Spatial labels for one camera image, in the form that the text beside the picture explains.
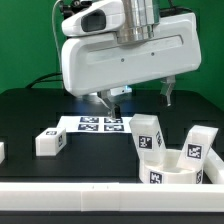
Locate grey cable on stand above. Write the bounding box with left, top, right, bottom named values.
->
left=51, top=0, right=66, bottom=73

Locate white block at left edge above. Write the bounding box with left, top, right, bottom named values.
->
left=0, top=142, right=5, bottom=164

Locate white L-shaped obstacle wall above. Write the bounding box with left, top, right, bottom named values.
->
left=0, top=151, right=224, bottom=212

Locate white round stool seat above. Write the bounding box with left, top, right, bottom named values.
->
left=139, top=149, right=203, bottom=184

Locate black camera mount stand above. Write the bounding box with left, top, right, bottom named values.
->
left=59, top=0, right=93, bottom=19

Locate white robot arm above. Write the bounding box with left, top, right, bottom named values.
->
left=61, top=0, right=201, bottom=118

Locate black cable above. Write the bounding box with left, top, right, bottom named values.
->
left=25, top=71, right=68, bottom=90

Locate white marker sheet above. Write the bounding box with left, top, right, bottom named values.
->
left=57, top=116, right=131, bottom=133

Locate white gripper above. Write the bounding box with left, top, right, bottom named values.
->
left=61, top=0, right=201, bottom=119

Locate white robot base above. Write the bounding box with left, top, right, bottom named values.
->
left=81, top=86, right=132, bottom=103

